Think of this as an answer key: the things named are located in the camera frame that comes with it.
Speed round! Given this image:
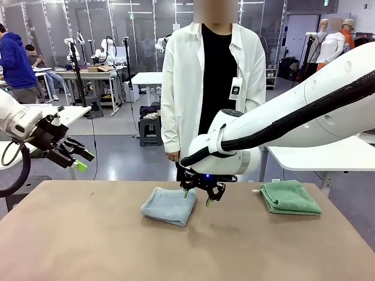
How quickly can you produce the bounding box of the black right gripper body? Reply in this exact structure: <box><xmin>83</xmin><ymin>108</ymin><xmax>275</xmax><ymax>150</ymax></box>
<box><xmin>179</xmin><ymin>170</ymin><xmax>220</xmax><ymax>191</ymax></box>

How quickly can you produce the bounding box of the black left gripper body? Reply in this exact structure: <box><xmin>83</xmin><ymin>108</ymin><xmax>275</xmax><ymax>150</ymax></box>
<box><xmin>30</xmin><ymin>119</ymin><xmax>70</xmax><ymax>152</ymax></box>

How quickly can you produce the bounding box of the blue-grey terry towel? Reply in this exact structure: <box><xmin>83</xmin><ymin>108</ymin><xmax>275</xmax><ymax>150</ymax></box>
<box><xmin>140</xmin><ymin>187</ymin><xmax>197</xmax><ymax>228</ymax></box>

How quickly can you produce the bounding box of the green terry towel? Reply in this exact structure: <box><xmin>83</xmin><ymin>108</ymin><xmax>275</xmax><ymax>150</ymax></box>
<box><xmin>252</xmin><ymin>180</ymin><xmax>323</xmax><ymax>217</ymax></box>

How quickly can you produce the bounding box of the white table with rounded corner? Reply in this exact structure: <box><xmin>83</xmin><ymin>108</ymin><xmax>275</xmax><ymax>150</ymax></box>
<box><xmin>0</xmin><ymin>104</ymin><xmax>93</xmax><ymax>181</ymax></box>
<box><xmin>259</xmin><ymin>136</ymin><xmax>375</xmax><ymax>194</ymax></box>

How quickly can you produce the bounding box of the dark grey round-hole stool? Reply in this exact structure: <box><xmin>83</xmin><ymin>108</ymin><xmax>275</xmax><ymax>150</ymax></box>
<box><xmin>5</xmin><ymin>174</ymin><xmax>53</xmax><ymax>212</ymax></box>

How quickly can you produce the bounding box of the black tripod pole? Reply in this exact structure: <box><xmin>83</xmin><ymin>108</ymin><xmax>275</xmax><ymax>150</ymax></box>
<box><xmin>66</xmin><ymin>40</ymin><xmax>88</xmax><ymax>108</ymax></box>

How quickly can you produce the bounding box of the seated person with dark hair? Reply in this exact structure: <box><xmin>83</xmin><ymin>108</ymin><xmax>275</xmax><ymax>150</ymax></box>
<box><xmin>25</xmin><ymin>43</ymin><xmax>73</xmax><ymax>102</ymax></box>

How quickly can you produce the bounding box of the dark clothes pile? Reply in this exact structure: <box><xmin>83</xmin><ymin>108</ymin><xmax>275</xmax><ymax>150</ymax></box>
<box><xmin>139</xmin><ymin>105</ymin><xmax>161</xmax><ymax>121</ymax></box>

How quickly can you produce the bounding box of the person in blue hoodie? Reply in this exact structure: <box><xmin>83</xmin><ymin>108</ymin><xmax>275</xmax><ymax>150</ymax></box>
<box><xmin>0</xmin><ymin>23</ymin><xmax>39</xmax><ymax>105</ymax></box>

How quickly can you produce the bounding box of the person in white shirt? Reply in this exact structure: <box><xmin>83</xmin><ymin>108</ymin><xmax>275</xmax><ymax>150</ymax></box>
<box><xmin>160</xmin><ymin>0</ymin><xmax>267</xmax><ymax>182</ymax></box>

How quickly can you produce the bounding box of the black stand pole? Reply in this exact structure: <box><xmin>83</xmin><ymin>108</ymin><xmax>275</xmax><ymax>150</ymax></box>
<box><xmin>122</xmin><ymin>36</ymin><xmax>134</xmax><ymax>103</ymax></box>

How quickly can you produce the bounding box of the white height-adjustable desk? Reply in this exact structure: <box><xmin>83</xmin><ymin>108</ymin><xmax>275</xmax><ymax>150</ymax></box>
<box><xmin>131</xmin><ymin>71</ymin><xmax>163</xmax><ymax>138</ymax></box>

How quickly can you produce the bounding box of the white id badge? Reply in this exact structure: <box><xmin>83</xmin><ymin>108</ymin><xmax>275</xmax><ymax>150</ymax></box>
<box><xmin>228</xmin><ymin>76</ymin><xmax>244</xmax><ymax>102</ymax></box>

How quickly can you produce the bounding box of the shelf with shoes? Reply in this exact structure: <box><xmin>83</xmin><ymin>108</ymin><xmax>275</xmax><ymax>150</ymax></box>
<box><xmin>265</xmin><ymin>66</ymin><xmax>278</xmax><ymax>90</ymax></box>

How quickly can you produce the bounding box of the black bags pile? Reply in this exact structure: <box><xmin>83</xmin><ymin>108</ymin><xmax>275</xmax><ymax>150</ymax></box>
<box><xmin>277</xmin><ymin>57</ymin><xmax>300</xmax><ymax>81</ymax></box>

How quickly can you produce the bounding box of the mannequin with white shirt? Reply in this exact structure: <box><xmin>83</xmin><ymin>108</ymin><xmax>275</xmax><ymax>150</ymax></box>
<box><xmin>316</xmin><ymin>16</ymin><xmax>346</xmax><ymax>66</ymax></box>

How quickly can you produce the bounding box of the mannequin with grey top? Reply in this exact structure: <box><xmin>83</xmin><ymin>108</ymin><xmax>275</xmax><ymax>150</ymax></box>
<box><xmin>306</xmin><ymin>18</ymin><xmax>329</xmax><ymax>64</ymax></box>

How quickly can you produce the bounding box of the mannequin with orange shirt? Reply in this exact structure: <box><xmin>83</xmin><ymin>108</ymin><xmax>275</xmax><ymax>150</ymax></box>
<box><xmin>341</xmin><ymin>18</ymin><xmax>357</xmax><ymax>52</ymax></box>

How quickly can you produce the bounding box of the clothes rack with dark garments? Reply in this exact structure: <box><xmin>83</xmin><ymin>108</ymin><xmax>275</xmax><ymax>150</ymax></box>
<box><xmin>351</xmin><ymin>32</ymin><xmax>375</xmax><ymax>49</ymax></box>

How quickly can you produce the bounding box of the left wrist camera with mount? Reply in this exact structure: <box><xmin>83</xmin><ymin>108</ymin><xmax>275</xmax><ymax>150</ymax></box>
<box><xmin>45</xmin><ymin>105</ymin><xmax>66</xmax><ymax>127</ymax></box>

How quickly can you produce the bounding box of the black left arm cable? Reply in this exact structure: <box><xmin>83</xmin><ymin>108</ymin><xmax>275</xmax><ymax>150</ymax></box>
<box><xmin>0</xmin><ymin>139</ymin><xmax>32</xmax><ymax>198</ymax></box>

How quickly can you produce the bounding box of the white desk with metal frame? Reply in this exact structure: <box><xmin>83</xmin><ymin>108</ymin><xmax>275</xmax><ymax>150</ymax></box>
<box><xmin>54</xmin><ymin>68</ymin><xmax>127</xmax><ymax>117</ymax></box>

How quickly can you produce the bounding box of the black braided cable sleeve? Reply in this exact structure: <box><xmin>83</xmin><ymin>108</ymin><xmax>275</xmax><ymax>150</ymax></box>
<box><xmin>180</xmin><ymin>69</ymin><xmax>375</xmax><ymax>168</ymax></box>

